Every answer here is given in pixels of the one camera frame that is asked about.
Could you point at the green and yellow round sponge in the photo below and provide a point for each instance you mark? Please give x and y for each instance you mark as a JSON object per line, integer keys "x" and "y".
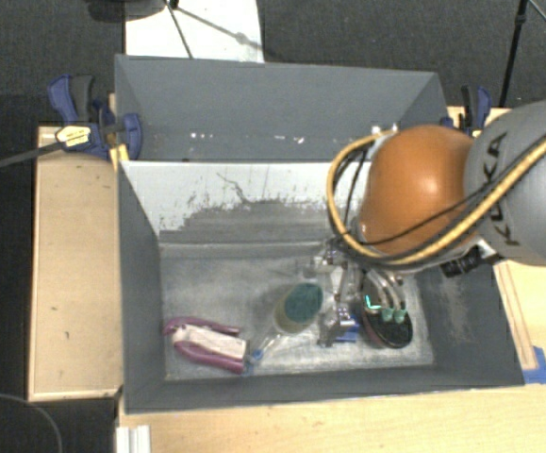
{"x": 301, "y": 306}

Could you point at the small blue block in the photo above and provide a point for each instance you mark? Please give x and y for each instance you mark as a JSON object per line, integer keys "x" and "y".
{"x": 351, "y": 335}

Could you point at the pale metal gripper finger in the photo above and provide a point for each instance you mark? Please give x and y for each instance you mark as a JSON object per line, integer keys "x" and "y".
{"x": 345, "y": 318}
{"x": 327, "y": 330}

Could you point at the pale wood board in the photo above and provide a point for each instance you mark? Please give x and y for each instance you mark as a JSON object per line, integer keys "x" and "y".
{"x": 77, "y": 272}

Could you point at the grey metal bin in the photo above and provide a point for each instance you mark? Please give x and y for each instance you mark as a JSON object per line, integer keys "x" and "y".
{"x": 235, "y": 272}

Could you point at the black and dark red disc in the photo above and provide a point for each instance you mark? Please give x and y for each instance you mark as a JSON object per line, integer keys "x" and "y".
{"x": 392, "y": 335}

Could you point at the black cylinder on white bracket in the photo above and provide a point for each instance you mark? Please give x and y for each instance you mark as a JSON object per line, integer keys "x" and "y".
{"x": 463, "y": 263}

